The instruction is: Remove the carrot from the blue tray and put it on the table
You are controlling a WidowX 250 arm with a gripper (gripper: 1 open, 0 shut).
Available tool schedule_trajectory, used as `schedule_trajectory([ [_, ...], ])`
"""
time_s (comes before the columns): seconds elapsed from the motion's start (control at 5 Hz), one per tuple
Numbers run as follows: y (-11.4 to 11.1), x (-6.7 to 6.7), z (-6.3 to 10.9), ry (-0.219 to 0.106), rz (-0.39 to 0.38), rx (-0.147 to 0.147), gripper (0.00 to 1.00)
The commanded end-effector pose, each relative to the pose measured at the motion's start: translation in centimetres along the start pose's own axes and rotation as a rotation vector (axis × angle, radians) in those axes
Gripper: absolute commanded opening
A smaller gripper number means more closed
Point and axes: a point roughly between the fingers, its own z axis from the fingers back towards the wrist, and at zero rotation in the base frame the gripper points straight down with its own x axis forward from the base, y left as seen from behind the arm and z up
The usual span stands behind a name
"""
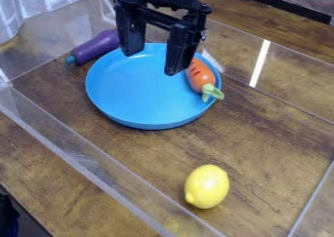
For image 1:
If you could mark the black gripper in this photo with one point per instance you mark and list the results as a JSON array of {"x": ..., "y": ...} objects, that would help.
[{"x": 133, "y": 13}]

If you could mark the orange toy carrot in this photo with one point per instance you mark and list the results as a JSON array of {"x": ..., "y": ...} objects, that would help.
[{"x": 201, "y": 80}]

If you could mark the blue round tray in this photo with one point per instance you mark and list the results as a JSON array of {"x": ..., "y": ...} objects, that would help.
[{"x": 137, "y": 96}]

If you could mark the purple toy eggplant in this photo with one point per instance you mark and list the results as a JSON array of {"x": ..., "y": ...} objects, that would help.
[{"x": 93, "y": 48}]

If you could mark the black baseboard strip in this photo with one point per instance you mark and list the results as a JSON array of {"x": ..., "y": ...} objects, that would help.
[{"x": 296, "y": 10}]

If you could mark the white patterned curtain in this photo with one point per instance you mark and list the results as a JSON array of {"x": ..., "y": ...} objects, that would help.
[{"x": 16, "y": 10}]

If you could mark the yellow toy lemon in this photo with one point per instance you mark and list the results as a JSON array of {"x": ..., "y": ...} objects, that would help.
[{"x": 205, "y": 187}]

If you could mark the clear acrylic enclosure wall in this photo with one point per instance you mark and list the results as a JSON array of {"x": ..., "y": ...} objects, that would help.
[{"x": 95, "y": 179}]

